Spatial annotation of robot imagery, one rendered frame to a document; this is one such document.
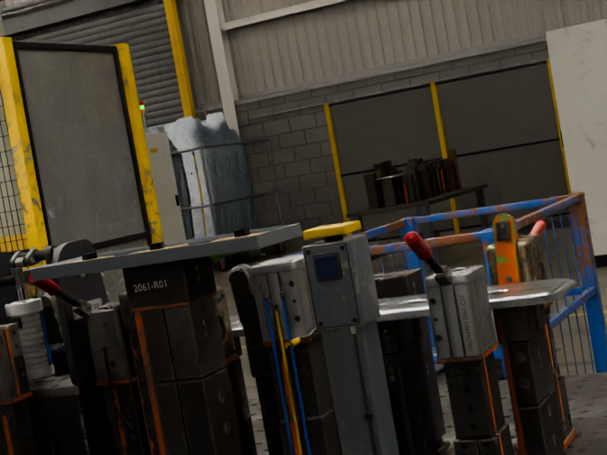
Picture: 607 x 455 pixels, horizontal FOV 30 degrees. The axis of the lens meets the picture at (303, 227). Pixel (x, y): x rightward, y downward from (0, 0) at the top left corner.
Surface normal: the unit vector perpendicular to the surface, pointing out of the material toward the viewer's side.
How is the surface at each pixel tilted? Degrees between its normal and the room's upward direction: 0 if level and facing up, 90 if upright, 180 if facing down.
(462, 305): 90
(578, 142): 90
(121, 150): 90
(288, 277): 90
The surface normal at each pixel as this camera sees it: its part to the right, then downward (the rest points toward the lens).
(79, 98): 0.90, -0.15
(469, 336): -0.41, 0.12
